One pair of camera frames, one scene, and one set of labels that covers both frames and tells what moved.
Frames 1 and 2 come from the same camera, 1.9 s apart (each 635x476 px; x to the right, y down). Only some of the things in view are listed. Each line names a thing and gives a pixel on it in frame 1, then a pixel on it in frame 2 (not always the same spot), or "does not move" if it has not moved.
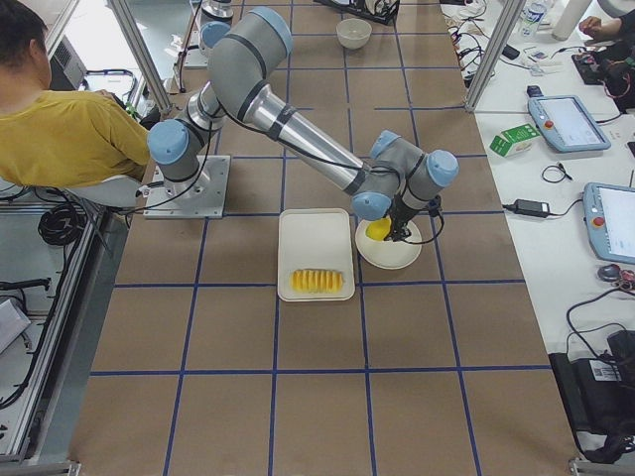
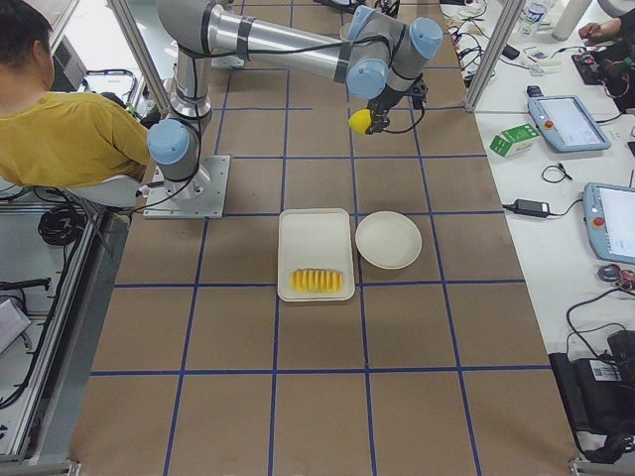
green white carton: (513, 140) does not move
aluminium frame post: (500, 38) does not move
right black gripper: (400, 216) to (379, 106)
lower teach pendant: (609, 219) does not move
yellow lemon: (378, 229) to (360, 120)
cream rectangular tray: (315, 239) does not move
